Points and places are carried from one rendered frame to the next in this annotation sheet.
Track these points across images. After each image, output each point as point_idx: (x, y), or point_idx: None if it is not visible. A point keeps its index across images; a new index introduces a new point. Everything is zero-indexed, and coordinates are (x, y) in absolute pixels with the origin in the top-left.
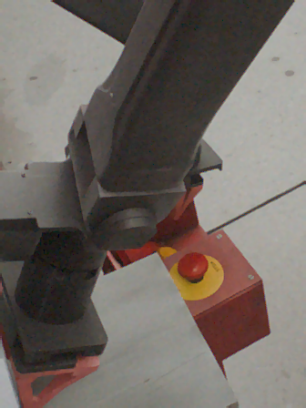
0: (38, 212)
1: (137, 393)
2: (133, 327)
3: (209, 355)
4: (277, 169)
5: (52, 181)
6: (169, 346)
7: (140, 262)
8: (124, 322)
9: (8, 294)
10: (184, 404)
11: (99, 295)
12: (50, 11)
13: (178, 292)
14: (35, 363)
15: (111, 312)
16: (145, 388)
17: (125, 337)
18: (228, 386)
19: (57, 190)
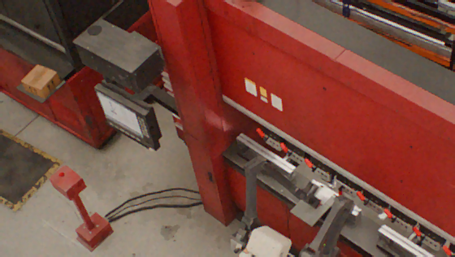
0: (305, 188)
1: (302, 207)
2: (308, 215)
3: (296, 215)
4: None
5: (305, 191)
6: (301, 214)
7: (313, 224)
8: (309, 215)
9: (314, 196)
10: (296, 208)
11: (315, 217)
12: None
13: (305, 221)
14: None
15: (312, 215)
16: (301, 208)
17: (308, 213)
18: (292, 212)
19: (305, 191)
